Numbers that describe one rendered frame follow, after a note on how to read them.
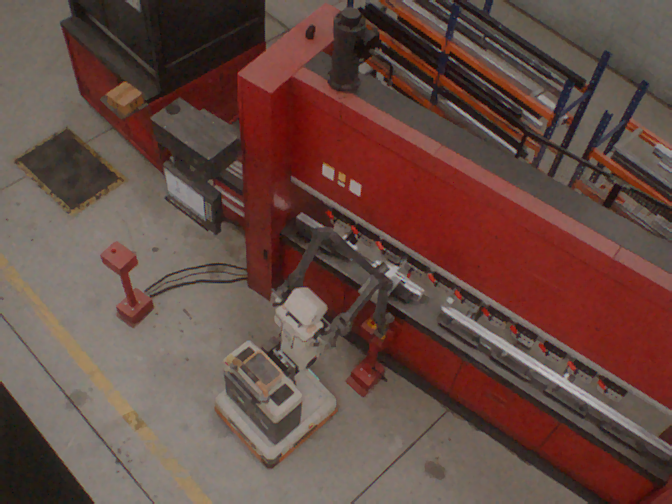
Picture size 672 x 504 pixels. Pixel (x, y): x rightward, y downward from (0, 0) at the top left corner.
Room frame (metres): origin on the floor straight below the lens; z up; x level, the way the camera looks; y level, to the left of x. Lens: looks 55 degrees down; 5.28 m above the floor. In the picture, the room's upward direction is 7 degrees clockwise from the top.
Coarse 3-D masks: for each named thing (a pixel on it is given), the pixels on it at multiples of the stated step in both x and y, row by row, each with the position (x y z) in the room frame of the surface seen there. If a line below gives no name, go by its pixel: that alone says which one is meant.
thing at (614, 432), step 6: (600, 426) 1.97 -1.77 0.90; (606, 426) 1.98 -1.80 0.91; (612, 426) 1.98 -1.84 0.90; (606, 432) 1.95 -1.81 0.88; (612, 432) 1.94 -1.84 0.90; (618, 432) 1.95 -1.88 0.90; (618, 438) 1.91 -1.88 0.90; (624, 438) 1.91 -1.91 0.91; (630, 438) 1.92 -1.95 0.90; (630, 444) 1.88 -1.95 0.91; (636, 450) 1.85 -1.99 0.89; (642, 450) 1.85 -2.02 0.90
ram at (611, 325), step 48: (336, 144) 3.10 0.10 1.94; (336, 192) 3.08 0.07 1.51; (384, 192) 2.91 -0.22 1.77; (432, 192) 2.77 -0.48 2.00; (432, 240) 2.72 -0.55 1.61; (480, 240) 2.59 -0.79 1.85; (528, 240) 2.47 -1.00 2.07; (480, 288) 2.53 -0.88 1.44; (528, 288) 2.41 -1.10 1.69; (576, 288) 2.30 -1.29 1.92; (624, 288) 2.20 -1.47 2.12; (576, 336) 2.23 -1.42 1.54; (624, 336) 2.12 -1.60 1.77
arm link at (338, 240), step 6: (336, 240) 2.72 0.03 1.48; (342, 240) 2.75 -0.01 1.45; (342, 246) 2.73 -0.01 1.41; (348, 246) 2.74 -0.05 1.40; (348, 252) 2.72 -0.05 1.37; (354, 252) 2.73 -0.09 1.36; (354, 258) 2.71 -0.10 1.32; (360, 258) 2.72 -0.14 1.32; (360, 264) 2.70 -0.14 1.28; (366, 264) 2.71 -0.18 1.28; (372, 264) 2.75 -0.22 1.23; (366, 270) 2.69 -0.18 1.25
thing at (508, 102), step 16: (368, 0) 5.63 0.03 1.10; (368, 16) 5.41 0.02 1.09; (384, 16) 5.40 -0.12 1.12; (400, 16) 5.44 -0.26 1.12; (400, 32) 5.23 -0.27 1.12; (416, 32) 5.30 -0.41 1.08; (416, 48) 5.07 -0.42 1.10; (432, 48) 5.06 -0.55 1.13; (432, 64) 4.93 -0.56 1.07; (448, 64) 4.88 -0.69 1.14; (464, 64) 4.95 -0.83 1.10; (464, 80) 4.76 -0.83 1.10; (480, 80) 4.76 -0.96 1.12; (480, 96) 4.60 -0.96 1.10; (496, 96) 4.59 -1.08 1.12; (512, 96) 4.63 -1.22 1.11; (544, 96) 4.69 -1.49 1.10; (496, 112) 4.47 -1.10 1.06; (512, 112) 4.44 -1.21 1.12; (528, 112) 4.51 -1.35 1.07; (528, 128) 4.31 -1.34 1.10
